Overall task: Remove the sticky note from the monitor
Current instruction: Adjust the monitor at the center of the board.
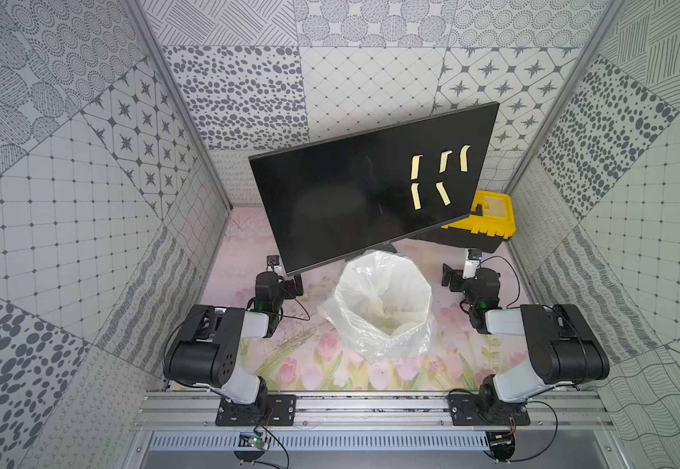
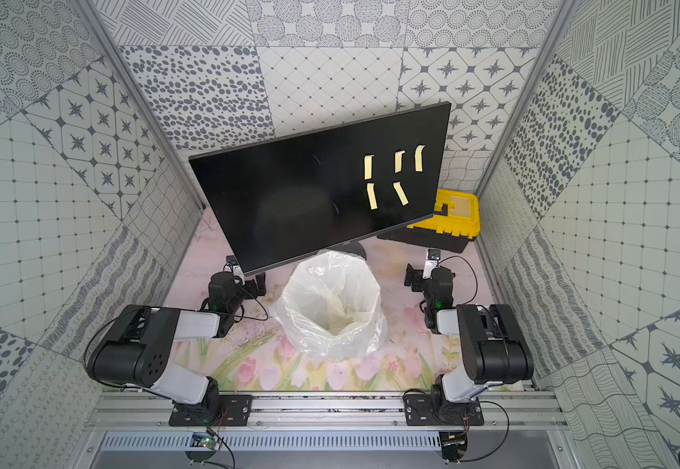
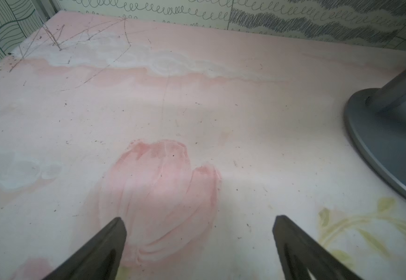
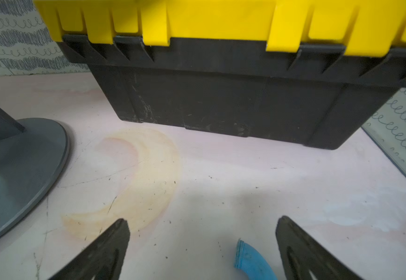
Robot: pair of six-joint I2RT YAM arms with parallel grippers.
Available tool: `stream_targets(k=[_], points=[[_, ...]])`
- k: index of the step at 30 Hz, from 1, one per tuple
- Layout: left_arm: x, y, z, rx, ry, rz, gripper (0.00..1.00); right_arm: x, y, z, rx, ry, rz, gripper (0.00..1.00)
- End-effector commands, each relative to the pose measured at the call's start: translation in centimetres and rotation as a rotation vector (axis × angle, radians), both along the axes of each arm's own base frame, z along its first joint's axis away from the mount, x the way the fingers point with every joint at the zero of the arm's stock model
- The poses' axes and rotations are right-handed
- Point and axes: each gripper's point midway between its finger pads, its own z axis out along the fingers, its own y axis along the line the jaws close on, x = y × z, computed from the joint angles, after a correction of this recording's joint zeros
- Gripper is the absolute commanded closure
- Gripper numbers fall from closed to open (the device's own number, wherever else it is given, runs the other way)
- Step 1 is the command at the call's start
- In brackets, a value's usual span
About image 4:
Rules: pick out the yellow and black toolbox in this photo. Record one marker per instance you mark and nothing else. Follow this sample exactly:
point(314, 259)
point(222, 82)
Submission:
point(305, 72)

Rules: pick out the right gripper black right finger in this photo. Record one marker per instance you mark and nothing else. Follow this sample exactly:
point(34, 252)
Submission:
point(303, 258)

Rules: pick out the blue pipe fitting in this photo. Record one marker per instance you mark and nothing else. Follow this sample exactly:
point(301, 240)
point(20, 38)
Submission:
point(251, 262)

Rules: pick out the black computer monitor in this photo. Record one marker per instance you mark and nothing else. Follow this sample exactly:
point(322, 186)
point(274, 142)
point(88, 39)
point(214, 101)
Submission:
point(33, 153)

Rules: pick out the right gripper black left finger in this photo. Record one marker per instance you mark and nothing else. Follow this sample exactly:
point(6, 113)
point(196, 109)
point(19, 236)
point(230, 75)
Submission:
point(102, 259)

